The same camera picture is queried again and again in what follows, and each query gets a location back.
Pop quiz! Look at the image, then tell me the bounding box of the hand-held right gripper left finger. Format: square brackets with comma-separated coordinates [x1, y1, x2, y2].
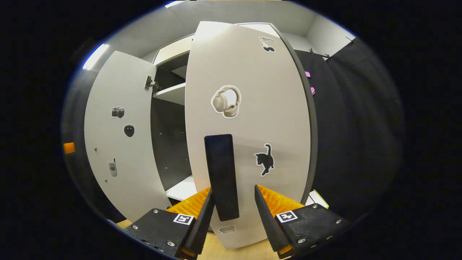
[125, 187, 216, 260]

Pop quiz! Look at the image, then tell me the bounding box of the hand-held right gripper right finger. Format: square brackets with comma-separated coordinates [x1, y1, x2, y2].
[254, 185, 350, 259]

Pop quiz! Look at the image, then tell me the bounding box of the white shoe cabinet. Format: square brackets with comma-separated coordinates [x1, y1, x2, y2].
[150, 22, 319, 204]

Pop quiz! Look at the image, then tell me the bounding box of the yellow book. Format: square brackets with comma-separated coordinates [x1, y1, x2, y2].
[309, 189, 330, 210]

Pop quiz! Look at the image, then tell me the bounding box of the black backdrop cloth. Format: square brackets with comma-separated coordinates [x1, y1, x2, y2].
[61, 36, 405, 222]

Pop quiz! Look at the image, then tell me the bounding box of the black door handle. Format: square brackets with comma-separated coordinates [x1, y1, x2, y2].
[204, 134, 240, 222]

